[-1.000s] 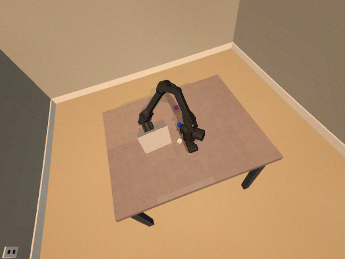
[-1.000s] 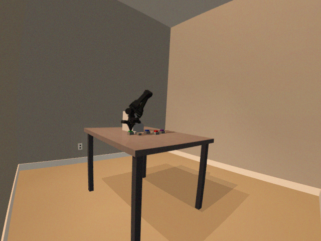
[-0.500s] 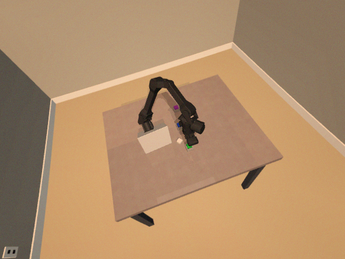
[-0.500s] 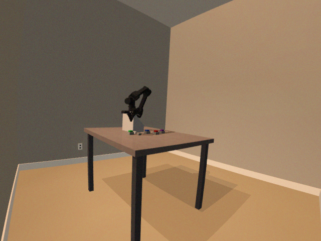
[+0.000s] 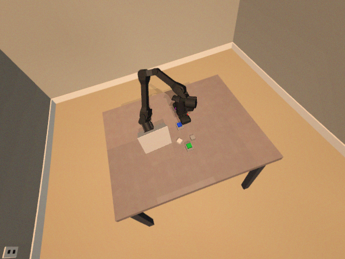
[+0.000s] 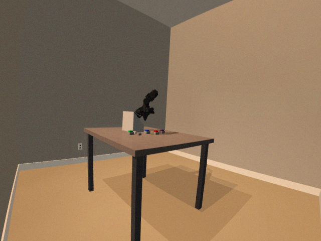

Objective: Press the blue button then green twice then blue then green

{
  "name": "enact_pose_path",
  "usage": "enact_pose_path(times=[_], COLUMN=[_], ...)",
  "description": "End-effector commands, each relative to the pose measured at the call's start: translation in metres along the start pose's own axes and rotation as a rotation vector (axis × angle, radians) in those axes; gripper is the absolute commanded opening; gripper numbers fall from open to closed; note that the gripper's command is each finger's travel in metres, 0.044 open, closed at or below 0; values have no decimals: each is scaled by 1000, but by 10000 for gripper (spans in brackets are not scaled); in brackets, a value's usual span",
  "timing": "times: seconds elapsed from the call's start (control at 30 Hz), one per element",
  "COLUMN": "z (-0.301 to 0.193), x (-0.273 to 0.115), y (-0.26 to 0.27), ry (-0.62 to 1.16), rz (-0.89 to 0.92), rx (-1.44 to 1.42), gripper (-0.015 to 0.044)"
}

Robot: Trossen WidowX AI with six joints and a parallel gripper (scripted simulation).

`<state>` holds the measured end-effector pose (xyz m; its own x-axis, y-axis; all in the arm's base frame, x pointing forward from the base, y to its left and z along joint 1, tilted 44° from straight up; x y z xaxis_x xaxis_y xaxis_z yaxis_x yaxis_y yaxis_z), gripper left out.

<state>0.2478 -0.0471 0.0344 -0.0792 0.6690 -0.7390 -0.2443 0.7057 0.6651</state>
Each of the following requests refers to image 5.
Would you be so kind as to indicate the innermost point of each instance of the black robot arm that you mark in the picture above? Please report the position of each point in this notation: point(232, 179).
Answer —
point(182, 99)

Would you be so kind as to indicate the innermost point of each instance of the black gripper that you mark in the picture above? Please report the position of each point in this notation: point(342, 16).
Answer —
point(184, 118)

